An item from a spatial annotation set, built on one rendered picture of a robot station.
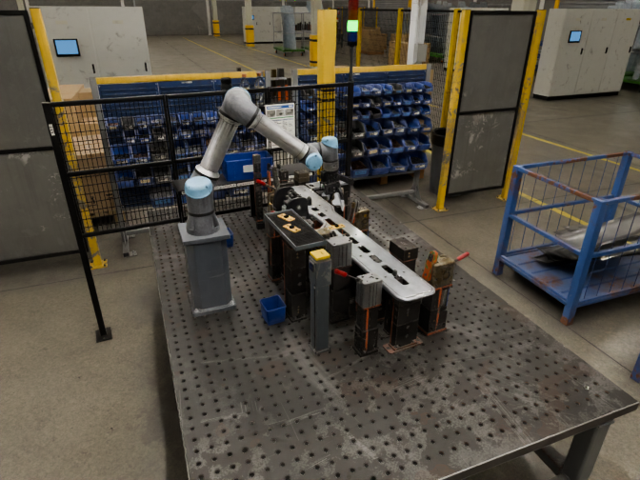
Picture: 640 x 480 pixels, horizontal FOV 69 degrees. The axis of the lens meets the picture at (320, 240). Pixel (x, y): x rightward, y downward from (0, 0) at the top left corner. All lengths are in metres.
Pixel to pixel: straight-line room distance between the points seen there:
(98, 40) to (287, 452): 7.82
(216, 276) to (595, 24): 12.24
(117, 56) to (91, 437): 6.88
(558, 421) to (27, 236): 3.88
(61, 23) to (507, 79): 6.54
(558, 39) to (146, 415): 11.80
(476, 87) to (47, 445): 4.57
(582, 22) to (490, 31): 8.16
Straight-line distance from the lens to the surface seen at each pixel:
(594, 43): 13.68
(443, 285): 2.08
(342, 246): 2.01
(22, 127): 4.12
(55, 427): 3.04
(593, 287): 4.04
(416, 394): 1.90
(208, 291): 2.26
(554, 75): 12.97
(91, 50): 8.82
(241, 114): 2.01
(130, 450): 2.77
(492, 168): 5.67
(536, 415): 1.96
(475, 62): 5.13
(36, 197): 4.28
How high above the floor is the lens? 2.02
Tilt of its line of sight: 27 degrees down
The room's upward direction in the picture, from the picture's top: straight up
